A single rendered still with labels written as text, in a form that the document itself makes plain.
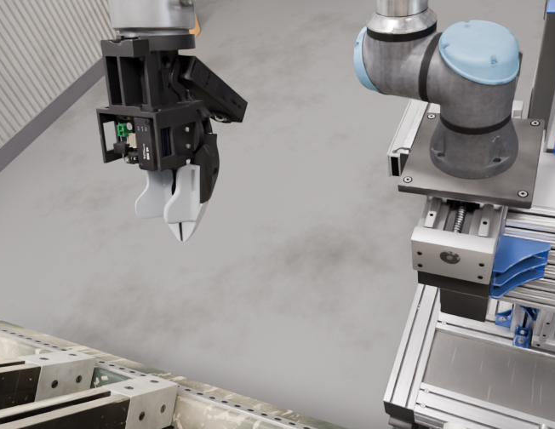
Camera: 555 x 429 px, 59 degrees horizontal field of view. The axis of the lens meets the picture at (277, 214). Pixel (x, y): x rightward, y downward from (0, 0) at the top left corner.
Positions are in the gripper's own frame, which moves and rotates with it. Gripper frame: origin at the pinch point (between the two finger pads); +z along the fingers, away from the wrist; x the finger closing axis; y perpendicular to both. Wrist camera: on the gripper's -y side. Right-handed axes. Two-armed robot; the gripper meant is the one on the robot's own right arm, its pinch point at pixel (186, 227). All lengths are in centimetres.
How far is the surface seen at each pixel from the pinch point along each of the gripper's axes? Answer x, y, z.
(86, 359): -34, -10, 36
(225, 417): -5.7, -12.7, 39.8
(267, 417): 0.7, -15.6, 39.4
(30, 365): -35.0, -0.2, 30.9
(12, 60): -278, -179, -1
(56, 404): -18.8, 7.1, 26.5
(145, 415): -15.1, -4.5, 36.5
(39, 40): -278, -202, -12
